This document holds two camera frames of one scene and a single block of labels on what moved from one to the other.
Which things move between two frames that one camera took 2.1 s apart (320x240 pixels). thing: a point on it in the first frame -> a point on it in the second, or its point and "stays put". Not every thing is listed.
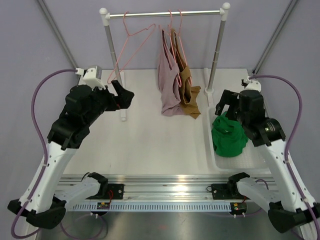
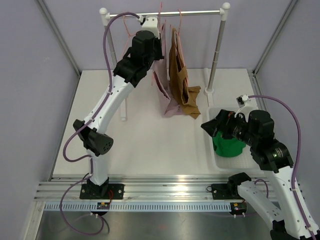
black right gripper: x=230 y=98 -> x=223 y=122
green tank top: x=228 y=137 stays put
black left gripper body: x=105 y=101 -> x=156 y=54
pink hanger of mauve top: x=175 y=69 -> x=159 y=18
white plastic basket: x=250 y=160 stays put
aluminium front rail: x=166 y=188 stays put
